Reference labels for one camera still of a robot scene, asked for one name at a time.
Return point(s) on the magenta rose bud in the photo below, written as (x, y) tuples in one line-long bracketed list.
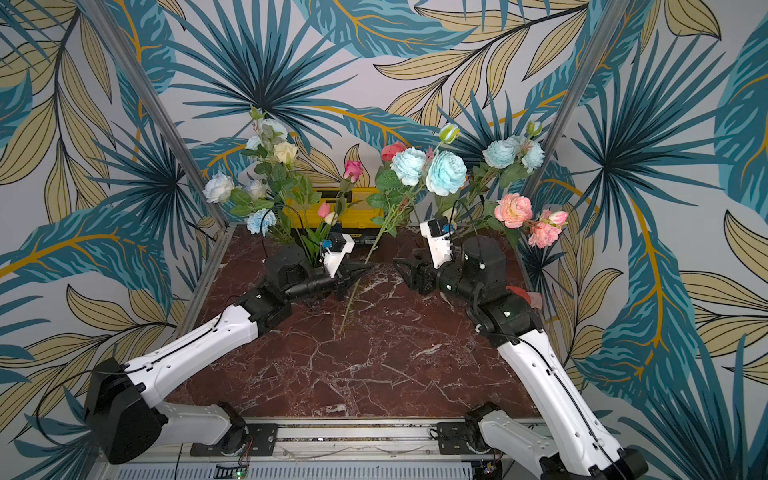
[(353, 171)]

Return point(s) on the pink peony spray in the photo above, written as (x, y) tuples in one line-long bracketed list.
[(513, 215)]

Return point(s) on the light blue rose stem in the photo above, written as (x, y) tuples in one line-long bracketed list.
[(409, 173)]

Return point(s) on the white cream rose spray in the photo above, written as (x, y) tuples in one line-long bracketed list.
[(274, 158)]

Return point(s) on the pale blue rose spray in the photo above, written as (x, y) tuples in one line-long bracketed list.
[(507, 163)]

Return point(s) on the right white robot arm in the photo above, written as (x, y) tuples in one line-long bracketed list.
[(579, 446)]

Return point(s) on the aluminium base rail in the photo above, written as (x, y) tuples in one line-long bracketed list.
[(292, 448)]

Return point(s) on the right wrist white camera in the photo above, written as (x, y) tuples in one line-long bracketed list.
[(437, 232)]

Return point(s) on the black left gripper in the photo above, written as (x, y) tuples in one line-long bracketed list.
[(345, 274)]

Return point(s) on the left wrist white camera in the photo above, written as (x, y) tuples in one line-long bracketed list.
[(334, 248)]

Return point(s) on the blue hydrangea flower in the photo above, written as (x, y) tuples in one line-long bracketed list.
[(261, 221)]

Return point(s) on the pink white tulips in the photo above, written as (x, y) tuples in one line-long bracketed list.
[(312, 238)]

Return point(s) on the pink red rose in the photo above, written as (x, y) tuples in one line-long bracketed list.
[(393, 150)]

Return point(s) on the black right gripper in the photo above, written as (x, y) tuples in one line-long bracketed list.
[(425, 276)]

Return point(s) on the wrist white camera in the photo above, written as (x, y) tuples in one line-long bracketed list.
[(334, 248), (437, 232)]

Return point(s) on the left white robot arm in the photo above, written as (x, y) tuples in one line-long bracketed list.
[(126, 408)]

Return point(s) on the red glove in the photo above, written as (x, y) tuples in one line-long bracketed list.
[(529, 300)]

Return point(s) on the yellow black toolbox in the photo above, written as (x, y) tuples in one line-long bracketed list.
[(356, 220)]

